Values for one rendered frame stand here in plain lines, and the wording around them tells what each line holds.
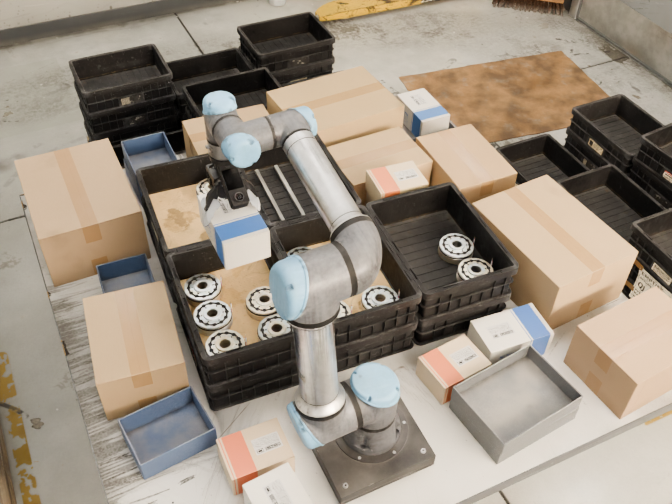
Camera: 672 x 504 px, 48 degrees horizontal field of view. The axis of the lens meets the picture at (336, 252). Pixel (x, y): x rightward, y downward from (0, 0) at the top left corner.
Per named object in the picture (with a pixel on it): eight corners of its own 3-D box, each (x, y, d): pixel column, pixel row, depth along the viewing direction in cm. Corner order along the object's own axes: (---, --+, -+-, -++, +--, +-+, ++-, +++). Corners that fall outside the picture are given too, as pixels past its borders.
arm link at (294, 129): (411, 256, 147) (305, 90, 171) (360, 275, 144) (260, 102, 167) (401, 288, 157) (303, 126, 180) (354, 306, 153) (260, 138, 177)
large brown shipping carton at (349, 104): (359, 109, 302) (361, 65, 288) (400, 150, 284) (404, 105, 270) (268, 137, 288) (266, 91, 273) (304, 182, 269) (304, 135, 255)
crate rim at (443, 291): (520, 273, 211) (521, 267, 209) (423, 302, 202) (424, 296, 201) (451, 186, 237) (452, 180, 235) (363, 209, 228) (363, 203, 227)
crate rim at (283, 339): (318, 334, 194) (318, 328, 192) (204, 368, 185) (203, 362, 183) (268, 233, 220) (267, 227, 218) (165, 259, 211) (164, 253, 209)
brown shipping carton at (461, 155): (508, 209, 261) (517, 172, 250) (453, 225, 255) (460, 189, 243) (464, 159, 281) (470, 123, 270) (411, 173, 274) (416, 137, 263)
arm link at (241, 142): (275, 131, 164) (256, 105, 171) (227, 146, 160) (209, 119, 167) (278, 160, 169) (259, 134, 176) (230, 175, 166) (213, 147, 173)
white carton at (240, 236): (270, 256, 194) (269, 230, 187) (226, 270, 190) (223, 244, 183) (242, 209, 206) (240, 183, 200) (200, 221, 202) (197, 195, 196)
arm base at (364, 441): (411, 440, 191) (415, 420, 183) (358, 465, 186) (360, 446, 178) (381, 393, 199) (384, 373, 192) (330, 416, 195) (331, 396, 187)
